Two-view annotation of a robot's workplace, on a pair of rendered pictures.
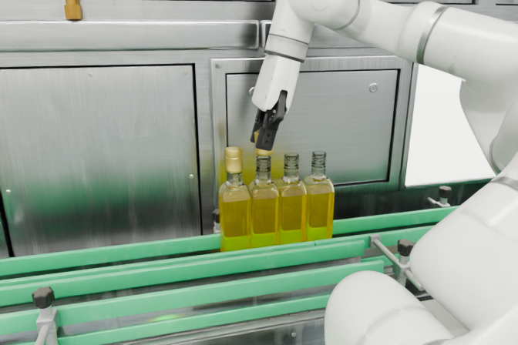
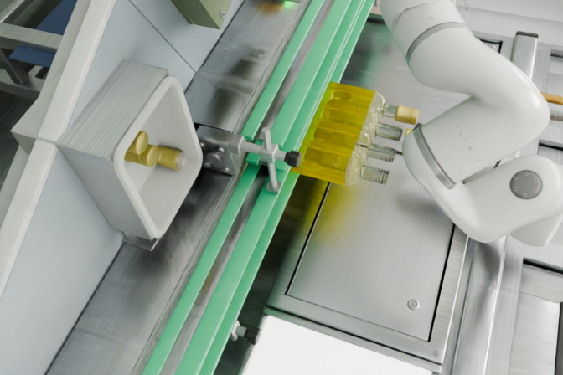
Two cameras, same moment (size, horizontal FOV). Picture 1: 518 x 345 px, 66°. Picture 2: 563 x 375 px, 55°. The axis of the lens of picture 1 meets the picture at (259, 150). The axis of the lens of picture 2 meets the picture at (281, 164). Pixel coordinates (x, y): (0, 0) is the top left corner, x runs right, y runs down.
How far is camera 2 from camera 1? 0.93 m
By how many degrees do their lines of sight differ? 45
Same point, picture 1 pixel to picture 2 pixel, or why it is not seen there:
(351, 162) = (329, 259)
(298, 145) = (372, 210)
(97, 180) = (394, 74)
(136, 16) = not seen: hidden behind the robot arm
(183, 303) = (333, 12)
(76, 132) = not seen: hidden behind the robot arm
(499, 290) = not seen: outside the picture
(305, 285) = (297, 81)
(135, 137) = (421, 105)
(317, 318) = (262, 76)
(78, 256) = (360, 21)
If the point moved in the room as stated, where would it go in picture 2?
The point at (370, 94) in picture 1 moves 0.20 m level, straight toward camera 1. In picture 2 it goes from (405, 299) to (430, 209)
